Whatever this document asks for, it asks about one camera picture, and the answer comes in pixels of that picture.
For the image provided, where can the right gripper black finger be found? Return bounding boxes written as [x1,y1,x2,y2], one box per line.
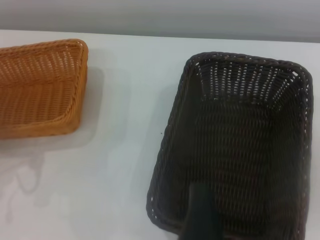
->
[178,181,227,240]

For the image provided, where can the dark brown wicker basket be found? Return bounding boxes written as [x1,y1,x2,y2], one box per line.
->
[145,51,314,240]

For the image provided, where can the orange wicker basket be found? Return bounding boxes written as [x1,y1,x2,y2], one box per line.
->
[0,38,90,140]

